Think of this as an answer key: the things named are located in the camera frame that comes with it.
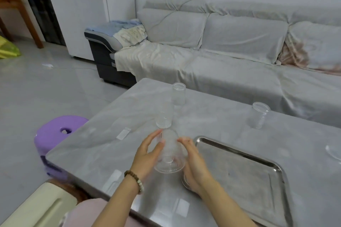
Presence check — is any person's right hand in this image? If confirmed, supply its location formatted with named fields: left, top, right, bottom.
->
left=177, top=137, right=214, bottom=196

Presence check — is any person's left hand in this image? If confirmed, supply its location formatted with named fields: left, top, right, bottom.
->
left=130, top=129, right=166, bottom=181

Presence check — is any wide clear plastic cup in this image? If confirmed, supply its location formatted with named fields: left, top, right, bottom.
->
left=154, top=128, right=186, bottom=174

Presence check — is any person's left forearm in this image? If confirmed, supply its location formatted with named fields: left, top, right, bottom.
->
left=92, top=175, right=140, bottom=227

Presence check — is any person's right forearm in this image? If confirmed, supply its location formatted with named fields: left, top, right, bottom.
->
left=199, top=179, right=257, bottom=227

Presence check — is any white tape label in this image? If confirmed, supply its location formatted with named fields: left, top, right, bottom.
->
left=173, top=199, right=191, bottom=218
left=116, top=127, right=132, bottom=140

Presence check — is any stainless steel tray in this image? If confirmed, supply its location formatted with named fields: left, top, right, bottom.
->
left=193, top=135, right=294, bottom=227

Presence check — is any grey covered sofa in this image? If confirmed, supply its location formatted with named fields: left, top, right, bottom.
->
left=84, top=1, right=341, bottom=129

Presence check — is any cream bed sheet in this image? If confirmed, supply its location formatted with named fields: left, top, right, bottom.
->
left=115, top=40, right=193, bottom=82

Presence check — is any pink garment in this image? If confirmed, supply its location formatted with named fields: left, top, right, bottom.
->
left=64, top=198, right=135, bottom=227

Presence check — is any purple plastic stool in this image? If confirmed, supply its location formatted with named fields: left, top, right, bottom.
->
left=34, top=116, right=89, bottom=180

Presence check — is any grey sofa back cushion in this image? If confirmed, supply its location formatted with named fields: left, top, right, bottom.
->
left=201, top=13, right=290, bottom=65
left=287, top=21, right=341, bottom=71
left=136, top=8, right=210, bottom=49

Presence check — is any blue folded blanket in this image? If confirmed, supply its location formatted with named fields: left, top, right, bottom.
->
left=110, top=19, right=147, bottom=47

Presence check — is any cream plastic chair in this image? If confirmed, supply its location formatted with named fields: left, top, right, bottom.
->
left=0, top=182, right=78, bottom=227

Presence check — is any white refrigerator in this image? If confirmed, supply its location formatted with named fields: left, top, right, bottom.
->
left=40, top=0, right=110, bottom=61

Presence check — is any yellow plastic bag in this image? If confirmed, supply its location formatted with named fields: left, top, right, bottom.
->
left=0, top=35, right=22, bottom=60

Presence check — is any wooden table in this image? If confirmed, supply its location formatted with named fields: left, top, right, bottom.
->
left=0, top=0, right=45, bottom=49

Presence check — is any wooden bead bracelet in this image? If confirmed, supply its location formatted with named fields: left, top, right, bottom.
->
left=124, top=170, right=145, bottom=195

